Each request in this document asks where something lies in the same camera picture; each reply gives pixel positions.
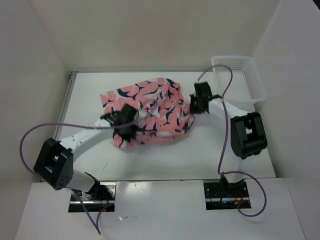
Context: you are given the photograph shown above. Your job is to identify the pink shark print shorts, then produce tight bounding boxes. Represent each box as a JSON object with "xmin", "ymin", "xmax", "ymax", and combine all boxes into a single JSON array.
[{"xmin": 100, "ymin": 77, "xmax": 195, "ymax": 149}]

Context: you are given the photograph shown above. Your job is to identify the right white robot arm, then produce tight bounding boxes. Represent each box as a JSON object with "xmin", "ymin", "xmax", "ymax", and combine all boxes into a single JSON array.
[{"xmin": 190, "ymin": 82, "xmax": 268, "ymax": 197}]

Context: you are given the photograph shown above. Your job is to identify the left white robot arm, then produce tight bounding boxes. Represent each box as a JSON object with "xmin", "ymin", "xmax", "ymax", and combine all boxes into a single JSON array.
[{"xmin": 33, "ymin": 104, "xmax": 147, "ymax": 200}]

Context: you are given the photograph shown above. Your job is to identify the white plastic basket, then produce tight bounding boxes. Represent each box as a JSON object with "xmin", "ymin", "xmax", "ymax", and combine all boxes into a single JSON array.
[{"xmin": 211, "ymin": 55, "xmax": 267, "ymax": 105}]

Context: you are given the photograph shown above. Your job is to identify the aluminium table edge rail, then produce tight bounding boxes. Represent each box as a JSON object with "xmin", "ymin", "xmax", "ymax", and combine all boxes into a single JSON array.
[{"xmin": 52, "ymin": 71, "xmax": 79, "ymax": 140}]

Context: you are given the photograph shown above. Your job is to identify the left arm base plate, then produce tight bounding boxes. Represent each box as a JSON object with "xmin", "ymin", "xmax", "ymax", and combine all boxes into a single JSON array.
[{"xmin": 68, "ymin": 182, "xmax": 117, "ymax": 213}]

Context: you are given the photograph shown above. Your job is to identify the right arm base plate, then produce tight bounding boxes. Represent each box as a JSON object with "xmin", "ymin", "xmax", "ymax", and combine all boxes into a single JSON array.
[{"xmin": 203, "ymin": 179, "xmax": 252, "ymax": 211}]

